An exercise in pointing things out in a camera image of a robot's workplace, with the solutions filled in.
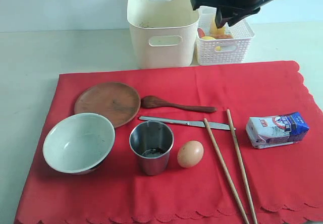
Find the yellow cheese wedge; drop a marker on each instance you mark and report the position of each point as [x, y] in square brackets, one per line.
[216, 31]

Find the orange fried food piece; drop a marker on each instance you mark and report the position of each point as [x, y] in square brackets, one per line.
[222, 36]

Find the red sausage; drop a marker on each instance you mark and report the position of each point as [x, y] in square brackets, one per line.
[201, 33]

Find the yellow lemon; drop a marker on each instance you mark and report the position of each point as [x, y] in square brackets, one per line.
[217, 48]

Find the blue white milk carton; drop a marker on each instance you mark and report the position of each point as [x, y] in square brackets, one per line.
[273, 131]

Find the brown egg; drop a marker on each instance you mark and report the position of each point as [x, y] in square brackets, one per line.
[190, 154]

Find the stainless steel cup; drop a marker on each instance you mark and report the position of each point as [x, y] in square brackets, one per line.
[152, 142]

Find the white perforated plastic basket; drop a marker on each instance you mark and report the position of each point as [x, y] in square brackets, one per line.
[233, 50]

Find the cream plastic bin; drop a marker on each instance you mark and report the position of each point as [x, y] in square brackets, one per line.
[163, 32]

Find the dark wooden spoon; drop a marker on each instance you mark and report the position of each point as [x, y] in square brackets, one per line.
[156, 102]

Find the steel table knife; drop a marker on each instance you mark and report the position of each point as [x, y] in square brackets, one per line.
[212, 125]

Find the right wooden chopstick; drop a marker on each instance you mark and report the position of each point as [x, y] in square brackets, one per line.
[242, 167]

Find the wooden chopstick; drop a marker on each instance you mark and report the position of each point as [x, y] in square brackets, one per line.
[226, 171]
[242, 167]

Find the brown wooden plate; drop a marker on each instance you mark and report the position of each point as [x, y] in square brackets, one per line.
[116, 101]

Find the white ceramic bowl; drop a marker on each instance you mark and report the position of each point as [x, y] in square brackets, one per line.
[79, 144]

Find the left wooden chopstick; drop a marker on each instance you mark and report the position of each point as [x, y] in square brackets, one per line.
[226, 171]

